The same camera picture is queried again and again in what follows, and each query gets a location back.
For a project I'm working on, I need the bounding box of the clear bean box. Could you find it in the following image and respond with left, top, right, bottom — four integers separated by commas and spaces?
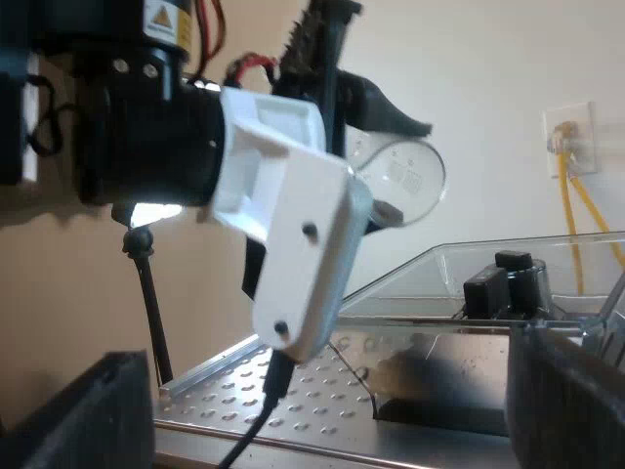
336, 233, 625, 437

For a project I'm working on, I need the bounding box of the steel espresso machine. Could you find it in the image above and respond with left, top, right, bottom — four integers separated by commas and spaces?
154, 317, 514, 469

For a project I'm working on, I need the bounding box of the black camera cable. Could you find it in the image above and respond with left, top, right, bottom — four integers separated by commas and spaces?
214, 350, 295, 469

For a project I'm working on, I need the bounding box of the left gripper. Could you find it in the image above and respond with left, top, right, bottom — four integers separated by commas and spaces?
271, 0, 435, 155

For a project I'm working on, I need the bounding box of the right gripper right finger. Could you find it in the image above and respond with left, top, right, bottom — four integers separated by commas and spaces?
504, 317, 625, 469

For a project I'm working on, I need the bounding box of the yellow cable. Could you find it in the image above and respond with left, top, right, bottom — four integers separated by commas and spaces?
565, 165, 625, 269
552, 121, 587, 296

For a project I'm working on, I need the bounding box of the white wall outlet plate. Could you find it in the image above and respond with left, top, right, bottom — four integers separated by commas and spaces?
541, 101, 598, 180

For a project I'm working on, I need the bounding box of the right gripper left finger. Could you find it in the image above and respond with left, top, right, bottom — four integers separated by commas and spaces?
0, 349, 157, 469

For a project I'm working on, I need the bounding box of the clear measuring glass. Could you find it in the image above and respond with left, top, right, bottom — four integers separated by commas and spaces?
341, 130, 448, 232

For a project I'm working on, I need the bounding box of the black tripod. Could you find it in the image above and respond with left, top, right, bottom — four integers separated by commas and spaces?
120, 227, 175, 386

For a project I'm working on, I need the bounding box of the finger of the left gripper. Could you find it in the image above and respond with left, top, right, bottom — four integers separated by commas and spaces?
364, 200, 407, 235

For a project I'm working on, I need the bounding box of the red wire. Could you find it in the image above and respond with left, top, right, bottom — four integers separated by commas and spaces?
225, 52, 278, 85

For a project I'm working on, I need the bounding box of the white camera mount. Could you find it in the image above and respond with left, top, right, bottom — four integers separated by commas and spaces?
208, 87, 375, 363

